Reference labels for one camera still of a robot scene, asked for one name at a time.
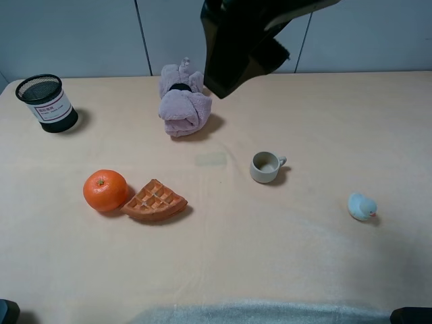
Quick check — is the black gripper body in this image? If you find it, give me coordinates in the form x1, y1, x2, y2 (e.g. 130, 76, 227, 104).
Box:
200, 0, 340, 30

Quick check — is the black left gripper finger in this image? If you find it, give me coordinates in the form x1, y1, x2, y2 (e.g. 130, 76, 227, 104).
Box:
200, 15, 269, 99

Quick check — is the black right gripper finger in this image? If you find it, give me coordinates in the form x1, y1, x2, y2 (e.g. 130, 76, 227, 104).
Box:
248, 36, 290, 79

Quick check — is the orange waffle slice toy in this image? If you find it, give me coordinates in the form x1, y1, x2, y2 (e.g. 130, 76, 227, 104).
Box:
121, 179, 188, 223

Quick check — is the black object bottom right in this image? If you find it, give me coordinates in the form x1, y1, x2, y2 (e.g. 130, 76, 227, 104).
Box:
389, 307, 432, 324

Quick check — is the black object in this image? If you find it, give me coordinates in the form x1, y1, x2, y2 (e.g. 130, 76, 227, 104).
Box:
389, 307, 432, 324
0, 299, 20, 324

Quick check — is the black object bottom left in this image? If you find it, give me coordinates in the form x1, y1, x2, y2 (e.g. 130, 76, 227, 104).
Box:
0, 299, 20, 324

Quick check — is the grey ceramic cup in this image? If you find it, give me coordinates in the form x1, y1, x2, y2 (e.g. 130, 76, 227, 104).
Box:
250, 151, 287, 184

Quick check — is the orange mandarin fruit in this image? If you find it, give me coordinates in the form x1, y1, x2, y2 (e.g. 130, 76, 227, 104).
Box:
83, 169, 129, 212

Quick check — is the pale blue rubber duck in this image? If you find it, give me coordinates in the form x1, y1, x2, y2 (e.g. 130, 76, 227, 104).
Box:
348, 193, 377, 221

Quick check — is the black mesh pen holder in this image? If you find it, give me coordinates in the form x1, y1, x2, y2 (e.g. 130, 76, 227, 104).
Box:
15, 74, 78, 133

